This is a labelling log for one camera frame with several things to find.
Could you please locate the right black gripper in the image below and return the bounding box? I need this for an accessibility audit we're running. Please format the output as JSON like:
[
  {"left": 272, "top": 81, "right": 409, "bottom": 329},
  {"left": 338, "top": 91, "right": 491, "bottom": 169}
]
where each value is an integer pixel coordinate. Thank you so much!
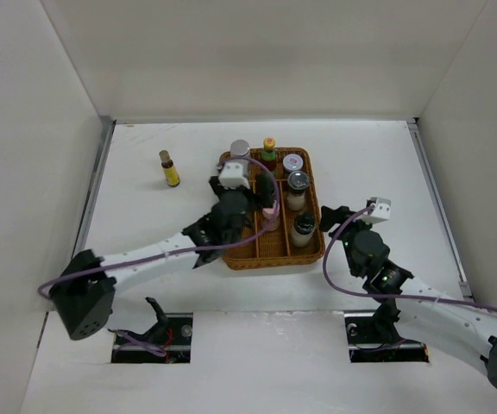
[{"left": 319, "top": 204, "right": 378, "bottom": 277}]

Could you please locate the white bottle black cap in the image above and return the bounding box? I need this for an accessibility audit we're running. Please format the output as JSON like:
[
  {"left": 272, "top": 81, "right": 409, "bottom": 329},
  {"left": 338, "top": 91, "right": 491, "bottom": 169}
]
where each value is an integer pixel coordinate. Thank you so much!
[{"left": 290, "top": 212, "right": 316, "bottom": 248}]

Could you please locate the pink cap spice jar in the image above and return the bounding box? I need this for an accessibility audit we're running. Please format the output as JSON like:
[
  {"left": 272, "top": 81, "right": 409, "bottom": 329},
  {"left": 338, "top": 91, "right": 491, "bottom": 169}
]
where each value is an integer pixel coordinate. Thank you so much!
[{"left": 262, "top": 208, "right": 280, "bottom": 232}]

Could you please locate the salt shaker silver cap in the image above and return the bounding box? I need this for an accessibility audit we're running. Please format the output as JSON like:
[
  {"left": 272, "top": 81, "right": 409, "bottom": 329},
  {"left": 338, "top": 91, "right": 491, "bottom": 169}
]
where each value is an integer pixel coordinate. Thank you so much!
[{"left": 286, "top": 171, "right": 310, "bottom": 211}]

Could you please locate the red sauce bottle green label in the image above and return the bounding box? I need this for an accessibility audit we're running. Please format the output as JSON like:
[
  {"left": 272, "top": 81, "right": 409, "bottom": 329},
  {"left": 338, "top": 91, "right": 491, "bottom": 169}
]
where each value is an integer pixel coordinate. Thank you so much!
[{"left": 261, "top": 137, "right": 277, "bottom": 174}]

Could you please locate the jar with red white lid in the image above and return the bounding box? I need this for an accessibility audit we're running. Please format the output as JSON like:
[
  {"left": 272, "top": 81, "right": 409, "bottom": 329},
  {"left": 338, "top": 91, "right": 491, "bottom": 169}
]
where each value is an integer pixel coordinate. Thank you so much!
[{"left": 282, "top": 153, "right": 304, "bottom": 176}]

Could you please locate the white jar silver lid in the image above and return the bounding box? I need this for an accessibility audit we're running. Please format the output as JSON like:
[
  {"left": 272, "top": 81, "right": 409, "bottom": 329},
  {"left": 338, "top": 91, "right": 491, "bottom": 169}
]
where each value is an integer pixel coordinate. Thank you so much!
[{"left": 230, "top": 140, "right": 251, "bottom": 163}]

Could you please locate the brown bottle yellow label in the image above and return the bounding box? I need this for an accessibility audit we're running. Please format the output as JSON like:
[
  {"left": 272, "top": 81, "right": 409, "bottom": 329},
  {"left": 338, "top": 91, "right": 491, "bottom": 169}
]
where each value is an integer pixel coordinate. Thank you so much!
[{"left": 159, "top": 150, "right": 180, "bottom": 187}]

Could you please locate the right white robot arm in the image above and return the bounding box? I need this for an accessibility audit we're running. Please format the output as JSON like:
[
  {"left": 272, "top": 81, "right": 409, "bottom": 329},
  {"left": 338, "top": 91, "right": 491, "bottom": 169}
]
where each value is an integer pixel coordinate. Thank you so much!
[{"left": 319, "top": 198, "right": 497, "bottom": 390}]

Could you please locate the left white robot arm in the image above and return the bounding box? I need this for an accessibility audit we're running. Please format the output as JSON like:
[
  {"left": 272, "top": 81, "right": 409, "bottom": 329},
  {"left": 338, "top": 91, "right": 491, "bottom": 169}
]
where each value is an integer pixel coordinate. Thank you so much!
[{"left": 41, "top": 172, "right": 280, "bottom": 341}]

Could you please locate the brown wicker divided tray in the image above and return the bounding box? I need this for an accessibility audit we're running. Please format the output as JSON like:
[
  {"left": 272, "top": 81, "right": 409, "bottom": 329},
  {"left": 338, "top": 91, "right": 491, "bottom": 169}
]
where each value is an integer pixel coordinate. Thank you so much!
[{"left": 223, "top": 147, "right": 325, "bottom": 270}]

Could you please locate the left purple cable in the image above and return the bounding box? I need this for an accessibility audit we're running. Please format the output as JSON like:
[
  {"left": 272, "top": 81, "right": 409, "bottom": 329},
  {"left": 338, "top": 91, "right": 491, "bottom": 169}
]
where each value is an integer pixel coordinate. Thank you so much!
[{"left": 36, "top": 156, "right": 280, "bottom": 298}]

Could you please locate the purple cable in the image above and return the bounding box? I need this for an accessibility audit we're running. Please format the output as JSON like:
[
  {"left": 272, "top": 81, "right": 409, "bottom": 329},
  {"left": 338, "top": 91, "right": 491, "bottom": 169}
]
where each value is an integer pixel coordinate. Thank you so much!
[
  {"left": 322, "top": 205, "right": 497, "bottom": 323},
  {"left": 36, "top": 156, "right": 280, "bottom": 298}
]

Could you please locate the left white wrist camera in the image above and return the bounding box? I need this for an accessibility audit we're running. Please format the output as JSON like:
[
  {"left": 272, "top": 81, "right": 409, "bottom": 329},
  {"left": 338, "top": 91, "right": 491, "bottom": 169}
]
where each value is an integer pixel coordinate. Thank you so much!
[{"left": 218, "top": 159, "right": 249, "bottom": 190}]

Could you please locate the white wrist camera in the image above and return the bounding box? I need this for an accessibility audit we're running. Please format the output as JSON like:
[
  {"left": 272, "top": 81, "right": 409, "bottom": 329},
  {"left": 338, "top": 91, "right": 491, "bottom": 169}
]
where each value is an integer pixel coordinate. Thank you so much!
[
  {"left": 362, "top": 198, "right": 392, "bottom": 224},
  {"left": 218, "top": 159, "right": 249, "bottom": 190}
]

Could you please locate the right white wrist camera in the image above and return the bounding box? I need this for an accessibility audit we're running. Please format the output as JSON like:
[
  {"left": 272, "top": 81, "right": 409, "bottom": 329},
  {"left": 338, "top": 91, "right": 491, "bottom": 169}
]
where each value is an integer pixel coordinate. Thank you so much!
[{"left": 362, "top": 198, "right": 392, "bottom": 224}]

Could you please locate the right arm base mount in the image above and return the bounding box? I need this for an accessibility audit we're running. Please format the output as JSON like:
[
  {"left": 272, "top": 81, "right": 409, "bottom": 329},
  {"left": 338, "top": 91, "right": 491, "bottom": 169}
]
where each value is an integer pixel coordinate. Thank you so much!
[{"left": 343, "top": 305, "right": 430, "bottom": 363}]

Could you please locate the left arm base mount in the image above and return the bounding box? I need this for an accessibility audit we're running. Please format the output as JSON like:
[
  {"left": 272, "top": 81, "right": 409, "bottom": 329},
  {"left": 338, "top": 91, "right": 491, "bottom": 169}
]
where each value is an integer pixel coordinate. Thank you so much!
[{"left": 110, "top": 297, "right": 194, "bottom": 365}]

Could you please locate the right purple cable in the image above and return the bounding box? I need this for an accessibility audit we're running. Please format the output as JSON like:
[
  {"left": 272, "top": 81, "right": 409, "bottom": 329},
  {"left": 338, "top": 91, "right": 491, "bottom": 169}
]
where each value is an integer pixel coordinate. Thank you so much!
[{"left": 322, "top": 205, "right": 497, "bottom": 323}]

